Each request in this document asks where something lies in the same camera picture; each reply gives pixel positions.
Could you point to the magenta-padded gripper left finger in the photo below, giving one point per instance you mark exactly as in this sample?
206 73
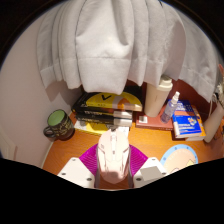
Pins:
75 171

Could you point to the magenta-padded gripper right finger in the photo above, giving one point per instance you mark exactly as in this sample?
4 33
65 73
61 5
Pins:
150 170

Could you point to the pink computer mouse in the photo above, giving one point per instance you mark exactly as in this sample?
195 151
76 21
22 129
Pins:
112 156

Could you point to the yellow and white book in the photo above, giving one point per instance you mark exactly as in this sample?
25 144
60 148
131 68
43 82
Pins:
88 127

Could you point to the dark red book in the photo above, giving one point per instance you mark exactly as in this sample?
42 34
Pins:
153 123

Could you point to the dark mug with green inside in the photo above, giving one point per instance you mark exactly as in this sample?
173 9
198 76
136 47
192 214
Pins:
60 125

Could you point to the clear spray bottle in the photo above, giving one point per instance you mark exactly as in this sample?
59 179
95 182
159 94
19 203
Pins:
169 111

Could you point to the orange book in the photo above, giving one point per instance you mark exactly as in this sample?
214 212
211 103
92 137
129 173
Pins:
201 125

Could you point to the beige tumbler with lid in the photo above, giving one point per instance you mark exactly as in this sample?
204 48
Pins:
156 98

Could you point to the yellow and black book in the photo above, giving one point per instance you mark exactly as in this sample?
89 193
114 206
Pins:
106 101

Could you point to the white vase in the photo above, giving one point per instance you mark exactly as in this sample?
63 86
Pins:
215 125

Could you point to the white curtain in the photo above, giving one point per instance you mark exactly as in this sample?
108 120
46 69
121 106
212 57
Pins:
110 43

